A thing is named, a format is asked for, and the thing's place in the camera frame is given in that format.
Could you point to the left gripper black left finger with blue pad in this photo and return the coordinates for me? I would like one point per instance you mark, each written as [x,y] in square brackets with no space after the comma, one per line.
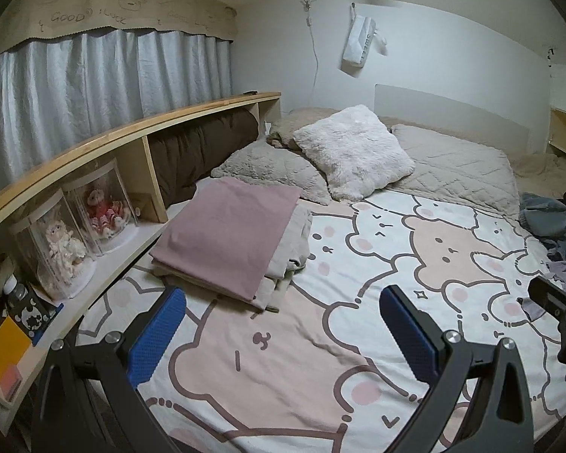
[65,417]

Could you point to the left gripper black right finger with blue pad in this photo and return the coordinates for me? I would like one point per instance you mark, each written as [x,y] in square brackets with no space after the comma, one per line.
[499,415]

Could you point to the mauve pink garment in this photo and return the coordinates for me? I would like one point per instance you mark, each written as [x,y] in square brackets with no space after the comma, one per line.
[227,235]

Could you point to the folded beige clothes stack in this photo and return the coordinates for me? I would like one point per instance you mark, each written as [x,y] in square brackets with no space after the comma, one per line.
[290,257]

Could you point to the yellow notepad box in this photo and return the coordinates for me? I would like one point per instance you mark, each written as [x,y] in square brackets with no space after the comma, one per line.
[14,342]

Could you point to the beige blanket at headboard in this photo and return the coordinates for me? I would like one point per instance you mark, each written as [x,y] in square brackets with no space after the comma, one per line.
[542,174]

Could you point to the white dress doll in case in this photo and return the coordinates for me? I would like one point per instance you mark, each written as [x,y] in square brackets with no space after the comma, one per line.
[52,246]

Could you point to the wooden bedside shelf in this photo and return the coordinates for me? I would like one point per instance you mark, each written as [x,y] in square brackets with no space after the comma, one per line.
[129,145]

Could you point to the bear pattern bed sheet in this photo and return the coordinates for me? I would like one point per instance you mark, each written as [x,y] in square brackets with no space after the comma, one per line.
[322,372]

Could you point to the beige quilted large pillow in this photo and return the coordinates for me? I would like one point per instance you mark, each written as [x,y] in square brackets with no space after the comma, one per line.
[455,170]

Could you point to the red dress doll in case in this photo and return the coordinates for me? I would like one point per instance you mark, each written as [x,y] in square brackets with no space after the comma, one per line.
[101,206]

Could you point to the brown blanket in shelf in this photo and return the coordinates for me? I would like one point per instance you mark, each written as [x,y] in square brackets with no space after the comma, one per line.
[188,152]

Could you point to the fluffy white square pillow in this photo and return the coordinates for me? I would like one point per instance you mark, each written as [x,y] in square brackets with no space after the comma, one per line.
[355,151]

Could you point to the white headboard panel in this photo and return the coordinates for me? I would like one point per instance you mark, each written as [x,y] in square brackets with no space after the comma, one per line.
[410,107]

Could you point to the beige quilted left pillow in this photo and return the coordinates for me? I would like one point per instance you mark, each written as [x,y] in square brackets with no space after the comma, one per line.
[262,164]

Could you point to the grey window curtain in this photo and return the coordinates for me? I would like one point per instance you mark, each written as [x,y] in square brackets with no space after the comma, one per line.
[57,94]

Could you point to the beige curtain valance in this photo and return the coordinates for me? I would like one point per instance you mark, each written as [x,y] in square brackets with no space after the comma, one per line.
[25,20]

